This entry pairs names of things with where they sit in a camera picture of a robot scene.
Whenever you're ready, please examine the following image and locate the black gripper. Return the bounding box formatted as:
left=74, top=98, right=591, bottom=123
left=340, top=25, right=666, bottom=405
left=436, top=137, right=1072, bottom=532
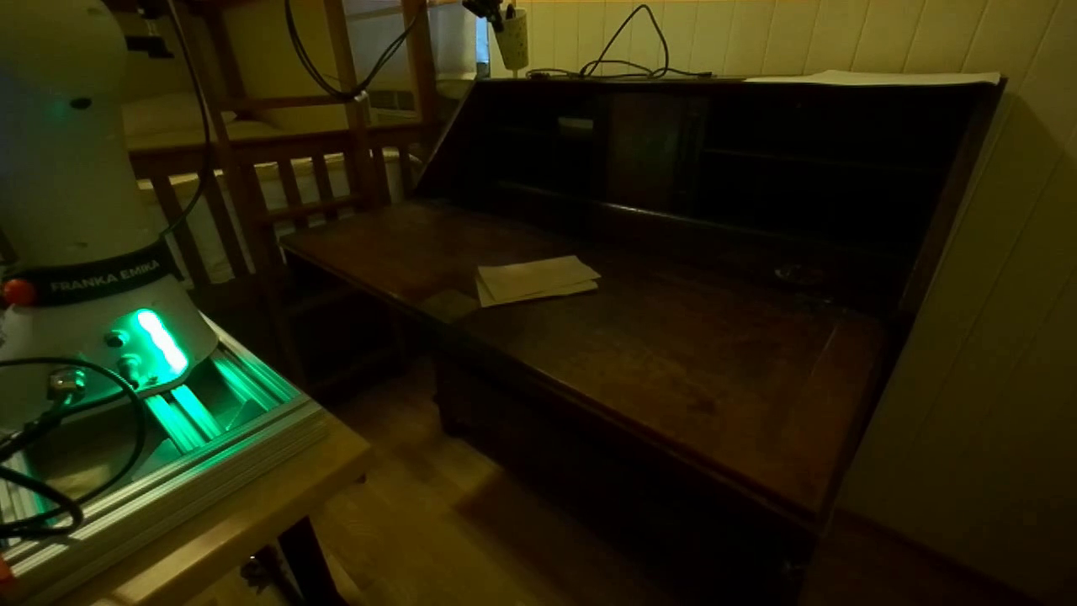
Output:
left=462, top=0, right=525, bottom=35

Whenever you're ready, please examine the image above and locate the white dotted paper cup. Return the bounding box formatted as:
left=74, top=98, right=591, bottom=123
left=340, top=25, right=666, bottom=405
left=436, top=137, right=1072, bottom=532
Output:
left=493, top=7, right=532, bottom=78

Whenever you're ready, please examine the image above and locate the folded beige napkin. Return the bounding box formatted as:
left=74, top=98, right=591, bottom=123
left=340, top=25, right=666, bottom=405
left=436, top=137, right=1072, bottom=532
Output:
left=472, top=252, right=607, bottom=310

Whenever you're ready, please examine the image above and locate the robot base table green light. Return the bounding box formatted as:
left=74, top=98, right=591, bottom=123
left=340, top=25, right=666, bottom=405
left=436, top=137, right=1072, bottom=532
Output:
left=0, top=307, right=378, bottom=606

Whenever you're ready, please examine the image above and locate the white paper sheet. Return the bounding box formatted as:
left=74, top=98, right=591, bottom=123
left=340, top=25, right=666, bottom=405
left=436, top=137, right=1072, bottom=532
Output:
left=744, top=67, right=1002, bottom=90

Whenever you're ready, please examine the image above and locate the thin black base cable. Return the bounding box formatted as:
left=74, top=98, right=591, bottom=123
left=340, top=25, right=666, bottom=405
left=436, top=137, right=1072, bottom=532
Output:
left=0, top=354, right=152, bottom=547

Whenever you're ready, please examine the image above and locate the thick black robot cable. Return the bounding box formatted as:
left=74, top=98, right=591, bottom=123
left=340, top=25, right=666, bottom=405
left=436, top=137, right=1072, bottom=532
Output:
left=278, top=0, right=431, bottom=109

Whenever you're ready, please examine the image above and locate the wooden slatted furniture frame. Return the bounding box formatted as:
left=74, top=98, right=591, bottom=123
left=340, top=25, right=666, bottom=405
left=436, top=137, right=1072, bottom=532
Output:
left=123, top=0, right=455, bottom=367

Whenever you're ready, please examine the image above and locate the thin black looped cable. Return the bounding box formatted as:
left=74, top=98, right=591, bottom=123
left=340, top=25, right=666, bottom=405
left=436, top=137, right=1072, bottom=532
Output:
left=525, top=0, right=717, bottom=84

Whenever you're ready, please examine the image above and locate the dark wooden secretary cabinet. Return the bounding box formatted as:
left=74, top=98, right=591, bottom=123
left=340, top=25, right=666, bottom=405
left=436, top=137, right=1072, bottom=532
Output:
left=278, top=72, right=1009, bottom=606

